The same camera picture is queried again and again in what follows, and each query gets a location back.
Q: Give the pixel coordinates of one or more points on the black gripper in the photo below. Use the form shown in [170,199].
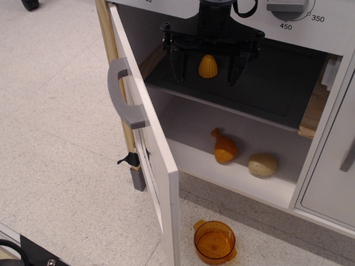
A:
[212,35]

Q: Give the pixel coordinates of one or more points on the white oven door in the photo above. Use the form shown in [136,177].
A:
[156,160]

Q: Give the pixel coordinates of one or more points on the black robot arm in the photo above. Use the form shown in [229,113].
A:
[220,9]

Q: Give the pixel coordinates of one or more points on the dark grey oven tray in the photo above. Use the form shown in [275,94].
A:
[276,87]

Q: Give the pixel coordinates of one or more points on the yellow toy corn piece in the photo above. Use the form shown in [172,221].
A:
[208,67]

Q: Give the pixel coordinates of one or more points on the grey temperature knob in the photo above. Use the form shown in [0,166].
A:
[287,6]

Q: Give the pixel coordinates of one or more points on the orange toy chicken drumstick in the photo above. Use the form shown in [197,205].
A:
[225,149]

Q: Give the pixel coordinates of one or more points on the white toy kitchen cabinet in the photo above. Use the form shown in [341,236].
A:
[326,26]

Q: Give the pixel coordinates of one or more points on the beige toy potato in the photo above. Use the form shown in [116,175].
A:
[262,164]

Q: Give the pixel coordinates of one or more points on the black tape on leg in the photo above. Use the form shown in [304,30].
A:
[131,158]

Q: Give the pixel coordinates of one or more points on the grey cabinet foot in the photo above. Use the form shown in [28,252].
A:
[138,179]

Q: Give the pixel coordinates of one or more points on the white right cabinet door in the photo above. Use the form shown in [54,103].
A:
[328,192]

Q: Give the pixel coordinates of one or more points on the orange transparent toy pot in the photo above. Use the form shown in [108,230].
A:
[215,242]

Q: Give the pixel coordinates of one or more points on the black caster wheel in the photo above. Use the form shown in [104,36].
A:
[30,5]

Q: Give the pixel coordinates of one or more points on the black mounting plate with screw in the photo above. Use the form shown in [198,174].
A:
[37,255]

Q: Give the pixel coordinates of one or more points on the grey oven door handle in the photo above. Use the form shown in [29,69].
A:
[134,116]

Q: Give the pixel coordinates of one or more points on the grey right door handle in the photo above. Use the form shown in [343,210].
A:
[348,158]

